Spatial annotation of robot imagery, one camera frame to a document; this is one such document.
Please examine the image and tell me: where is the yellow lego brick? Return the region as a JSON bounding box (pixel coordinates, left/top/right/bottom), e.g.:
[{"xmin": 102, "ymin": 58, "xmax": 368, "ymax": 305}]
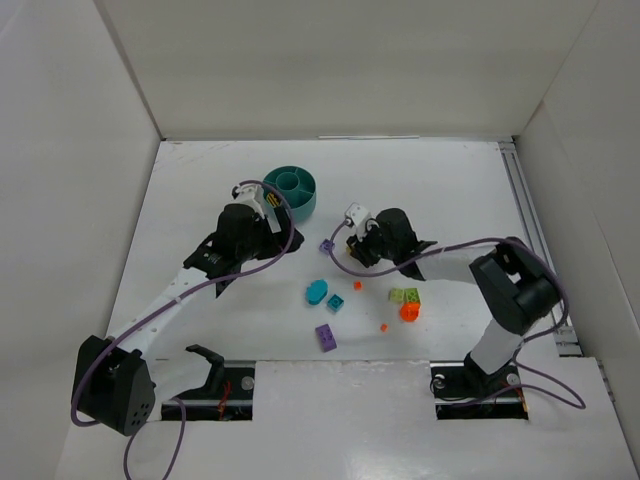
[{"xmin": 266, "ymin": 193, "xmax": 280, "ymax": 207}]

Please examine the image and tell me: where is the small purple lego brick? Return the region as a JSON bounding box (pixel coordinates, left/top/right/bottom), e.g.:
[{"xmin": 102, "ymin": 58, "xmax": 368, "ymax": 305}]
[{"xmin": 319, "ymin": 239, "xmax": 335, "ymax": 256}]

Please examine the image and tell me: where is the large purple lego brick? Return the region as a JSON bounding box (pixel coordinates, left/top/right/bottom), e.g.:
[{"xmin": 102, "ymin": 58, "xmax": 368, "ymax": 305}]
[{"xmin": 315, "ymin": 324, "xmax": 337, "ymax": 353}]

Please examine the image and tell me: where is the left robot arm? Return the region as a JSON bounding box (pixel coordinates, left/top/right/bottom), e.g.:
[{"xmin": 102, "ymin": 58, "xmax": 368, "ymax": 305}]
[{"xmin": 70, "ymin": 201, "xmax": 304, "ymax": 437}]

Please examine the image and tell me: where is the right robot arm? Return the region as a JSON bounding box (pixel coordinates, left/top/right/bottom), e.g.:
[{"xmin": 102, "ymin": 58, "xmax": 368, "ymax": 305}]
[{"xmin": 343, "ymin": 204, "xmax": 568, "ymax": 402}]

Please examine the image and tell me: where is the light green lego brick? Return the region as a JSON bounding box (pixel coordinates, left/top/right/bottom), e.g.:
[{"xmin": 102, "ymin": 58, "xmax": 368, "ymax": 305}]
[{"xmin": 389, "ymin": 288, "xmax": 405, "ymax": 304}]

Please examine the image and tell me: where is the green orange lego brick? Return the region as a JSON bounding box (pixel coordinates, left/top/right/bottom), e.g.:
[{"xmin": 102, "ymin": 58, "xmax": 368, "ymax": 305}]
[{"xmin": 403, "ymin": 288, "xmax": 421, "ymax": 304}]

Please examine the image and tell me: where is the orange round lego piece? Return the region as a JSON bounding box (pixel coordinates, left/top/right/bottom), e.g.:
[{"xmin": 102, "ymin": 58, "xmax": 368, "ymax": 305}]
[{"xmin": 399, "ymin": 302, "xmax": 421, "ymax": 323}]

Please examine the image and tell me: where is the teal round divided container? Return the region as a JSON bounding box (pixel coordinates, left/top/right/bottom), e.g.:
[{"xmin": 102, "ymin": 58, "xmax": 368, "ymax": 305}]
[{"xmin": 263, "ymin": 166, "xmax": 316, "ymax": 223}]

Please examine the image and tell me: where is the teal square lego brick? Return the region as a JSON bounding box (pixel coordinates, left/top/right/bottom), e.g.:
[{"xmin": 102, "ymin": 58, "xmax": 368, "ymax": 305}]
[{"xmin": 327, "ymin": 294, "xmax": 344, "ymax": 313}]

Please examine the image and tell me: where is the teal rounded lego brick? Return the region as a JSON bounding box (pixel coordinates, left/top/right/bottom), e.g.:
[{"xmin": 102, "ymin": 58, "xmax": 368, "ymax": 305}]
[{"xmin": 305, "ymin": 279, "xmax": 329, "ymax": 306}]

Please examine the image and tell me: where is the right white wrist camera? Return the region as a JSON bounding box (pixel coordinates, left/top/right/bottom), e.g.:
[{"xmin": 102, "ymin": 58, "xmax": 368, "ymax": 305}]
[{"xmin": 344, "ymin": 203, "xmax": 372, "ymax": 239}]

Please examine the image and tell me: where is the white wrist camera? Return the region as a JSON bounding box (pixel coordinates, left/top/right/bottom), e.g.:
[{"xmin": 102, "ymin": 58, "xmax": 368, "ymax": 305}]
[
  {"xmin": 344, "ymin": 203, "xmax": 372, "ymax": 239},
  {"xmin": 232, "ymin": 183, "xmax": 281, "ymax": 233}
]

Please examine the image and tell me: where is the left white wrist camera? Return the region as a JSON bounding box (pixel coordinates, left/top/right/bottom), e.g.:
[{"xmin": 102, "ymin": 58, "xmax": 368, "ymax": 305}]
[{"xmin": 232, "ymin": 183, "xmax": 281, "ymax": 233}]

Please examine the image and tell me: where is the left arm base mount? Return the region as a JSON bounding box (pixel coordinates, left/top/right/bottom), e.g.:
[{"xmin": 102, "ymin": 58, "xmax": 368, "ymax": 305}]
[{"xmin": 160, "ymin": 344, "xmax": 256, "ymax": 422}]

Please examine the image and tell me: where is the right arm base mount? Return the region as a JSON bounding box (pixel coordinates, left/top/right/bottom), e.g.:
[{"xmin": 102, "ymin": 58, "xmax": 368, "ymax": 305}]
[{"xmin": 429, "ymin": 361, "xmax": 529, "ymax": 421}]

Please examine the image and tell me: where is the aluminium rail right edge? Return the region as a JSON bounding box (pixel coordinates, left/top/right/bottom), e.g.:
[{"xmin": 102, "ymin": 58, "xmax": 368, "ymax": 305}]
[{"xmin": 498, "ymin": 141, "xmax": 584, "ymax": 357}]

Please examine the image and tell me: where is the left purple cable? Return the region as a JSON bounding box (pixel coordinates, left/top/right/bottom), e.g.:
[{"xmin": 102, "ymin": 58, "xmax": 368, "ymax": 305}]
[{"xmin": 69, "ymin": 179, "xmax": 296, "ymax": 480}]

